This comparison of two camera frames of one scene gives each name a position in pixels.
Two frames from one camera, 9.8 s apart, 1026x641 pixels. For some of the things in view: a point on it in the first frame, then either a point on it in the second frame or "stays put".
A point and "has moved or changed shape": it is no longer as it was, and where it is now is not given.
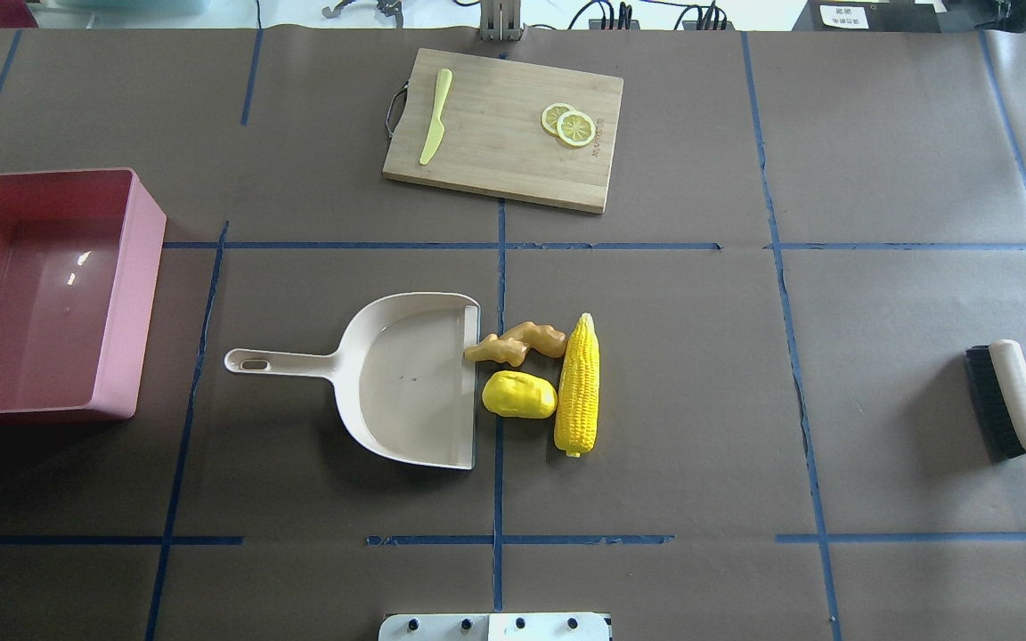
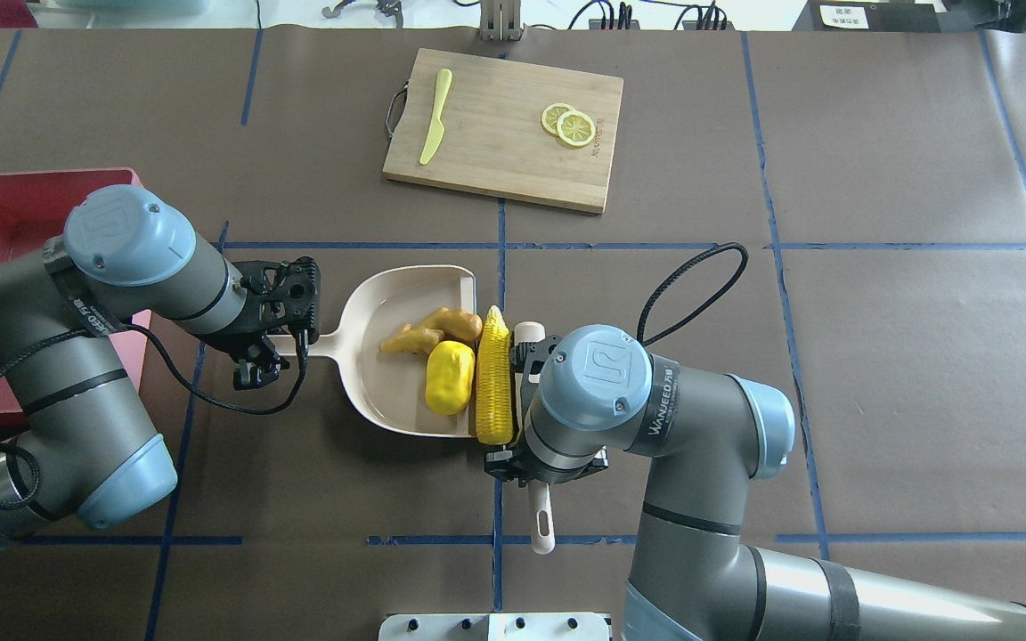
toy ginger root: (514, 346) → (444, 326)
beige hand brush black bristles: (1013, 421) → (542, 531)
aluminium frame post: (500, 20) stays put
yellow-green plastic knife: (436, 136) stays put
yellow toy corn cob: (578, 392) has moved or changed shape
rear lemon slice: (551, 115) stays put
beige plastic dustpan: (404, 375) has moved or changed shape
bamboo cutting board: (492, 141) stays put
